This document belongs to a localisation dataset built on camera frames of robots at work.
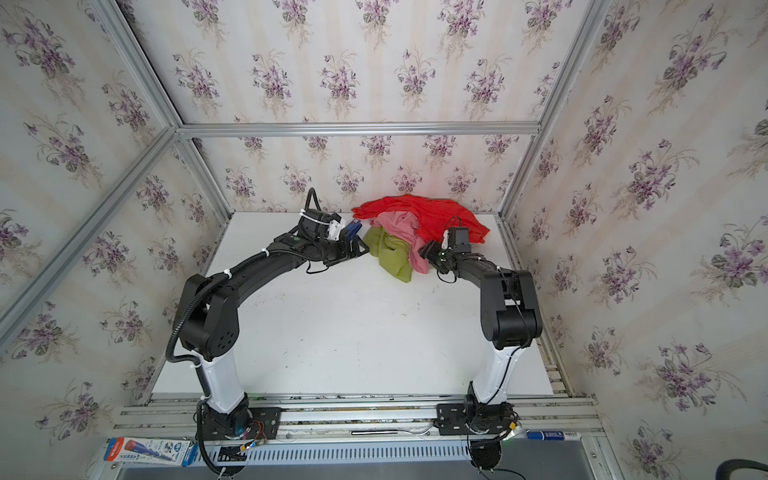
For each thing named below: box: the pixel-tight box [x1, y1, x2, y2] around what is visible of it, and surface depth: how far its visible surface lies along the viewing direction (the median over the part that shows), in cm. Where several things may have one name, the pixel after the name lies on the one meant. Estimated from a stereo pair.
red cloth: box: [352, 194, 490, 243], surface depth 116 cm
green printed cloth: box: [363, 226, 413, 283], surface depth 105 cm
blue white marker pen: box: [526, 430, 582, 441], surface depth 72 cm
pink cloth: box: [370, 211, 429, 274], surface depth 106 cm
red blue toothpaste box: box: [104, 437, 199, 467], surface depth 70 cm
